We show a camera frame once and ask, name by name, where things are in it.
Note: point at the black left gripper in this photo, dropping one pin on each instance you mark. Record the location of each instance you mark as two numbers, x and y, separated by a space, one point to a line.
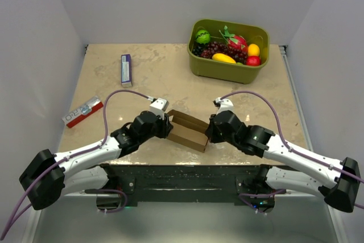
166 127

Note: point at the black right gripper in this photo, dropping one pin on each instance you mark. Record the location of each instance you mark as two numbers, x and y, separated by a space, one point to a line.
210 132

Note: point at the brown cardboard paper box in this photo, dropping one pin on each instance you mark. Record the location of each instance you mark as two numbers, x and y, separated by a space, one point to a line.
188 131

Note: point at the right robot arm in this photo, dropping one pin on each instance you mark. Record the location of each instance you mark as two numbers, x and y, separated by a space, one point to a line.
336 181

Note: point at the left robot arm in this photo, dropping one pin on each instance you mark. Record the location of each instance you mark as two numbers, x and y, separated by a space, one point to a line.
50 176

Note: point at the red white toothpaste box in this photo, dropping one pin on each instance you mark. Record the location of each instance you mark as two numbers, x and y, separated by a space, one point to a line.
74 117

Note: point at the purple toothpaste box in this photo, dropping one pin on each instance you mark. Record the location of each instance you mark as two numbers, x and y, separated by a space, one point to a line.
126 71

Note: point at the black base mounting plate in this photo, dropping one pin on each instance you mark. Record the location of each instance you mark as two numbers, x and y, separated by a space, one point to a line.
234 184

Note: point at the green plastic bin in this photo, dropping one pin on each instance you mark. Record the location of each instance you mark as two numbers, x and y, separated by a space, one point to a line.
238 72

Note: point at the yellow toy mango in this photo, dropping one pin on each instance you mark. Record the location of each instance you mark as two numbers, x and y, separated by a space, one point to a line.
223 58

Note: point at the dark red toy grapes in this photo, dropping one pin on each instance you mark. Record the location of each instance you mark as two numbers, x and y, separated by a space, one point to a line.
218 47

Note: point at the red toy apple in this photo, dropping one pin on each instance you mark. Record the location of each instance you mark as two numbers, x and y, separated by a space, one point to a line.
253 61

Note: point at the dark blue toy grapes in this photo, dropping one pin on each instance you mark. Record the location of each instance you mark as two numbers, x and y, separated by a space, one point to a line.
198 49

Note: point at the orange toy fruit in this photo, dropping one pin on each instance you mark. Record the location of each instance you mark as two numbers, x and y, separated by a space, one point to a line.
253 50

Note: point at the pink toy dragon fruit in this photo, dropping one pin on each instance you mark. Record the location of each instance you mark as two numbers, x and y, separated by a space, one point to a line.
233 40

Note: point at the green toy fruit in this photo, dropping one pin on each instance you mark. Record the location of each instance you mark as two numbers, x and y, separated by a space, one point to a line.
202 37

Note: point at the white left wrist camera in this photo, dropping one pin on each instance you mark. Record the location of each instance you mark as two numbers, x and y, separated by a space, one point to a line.
158 106

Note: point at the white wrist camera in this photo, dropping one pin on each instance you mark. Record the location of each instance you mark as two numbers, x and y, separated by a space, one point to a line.
158 106
223 104

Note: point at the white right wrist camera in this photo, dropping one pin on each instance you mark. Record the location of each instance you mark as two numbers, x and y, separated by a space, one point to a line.
223 104

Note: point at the aluminium frame rail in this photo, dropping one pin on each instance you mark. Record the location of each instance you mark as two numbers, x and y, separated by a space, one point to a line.
307 138

